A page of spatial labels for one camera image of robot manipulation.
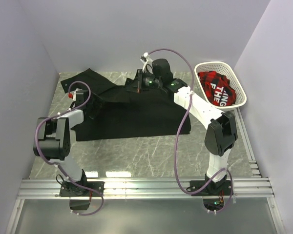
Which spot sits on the black long sleeve shirt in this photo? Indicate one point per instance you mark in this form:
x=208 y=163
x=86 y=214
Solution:
x=125 y=114

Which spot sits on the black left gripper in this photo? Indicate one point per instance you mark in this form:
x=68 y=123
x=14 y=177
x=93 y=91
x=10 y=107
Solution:
x=98 y=103

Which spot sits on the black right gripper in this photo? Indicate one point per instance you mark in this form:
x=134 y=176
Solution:
x=137 y=85

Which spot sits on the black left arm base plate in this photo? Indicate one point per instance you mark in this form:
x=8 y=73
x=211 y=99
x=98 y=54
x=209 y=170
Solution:
x=79 y=198

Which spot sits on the aluminium rail frame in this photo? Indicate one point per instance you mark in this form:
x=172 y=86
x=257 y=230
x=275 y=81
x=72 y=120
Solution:
x=144 y=180

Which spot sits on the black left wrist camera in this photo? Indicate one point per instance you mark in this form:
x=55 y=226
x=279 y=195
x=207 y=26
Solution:
x=78 y=96

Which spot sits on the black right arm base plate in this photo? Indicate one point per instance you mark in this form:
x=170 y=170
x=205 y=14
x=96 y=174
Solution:
x=214 y=195

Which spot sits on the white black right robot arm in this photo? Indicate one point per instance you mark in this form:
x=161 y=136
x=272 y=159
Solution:
x=221 y=131

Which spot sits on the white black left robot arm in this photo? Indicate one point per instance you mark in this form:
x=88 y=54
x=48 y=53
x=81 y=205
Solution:
x=52 y=142

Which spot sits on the white plastic laundry basket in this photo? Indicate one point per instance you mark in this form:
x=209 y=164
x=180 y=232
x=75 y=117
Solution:
x=224 y=69

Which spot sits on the red black plaid shirt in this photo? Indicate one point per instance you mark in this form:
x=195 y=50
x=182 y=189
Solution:
x=217 y=88

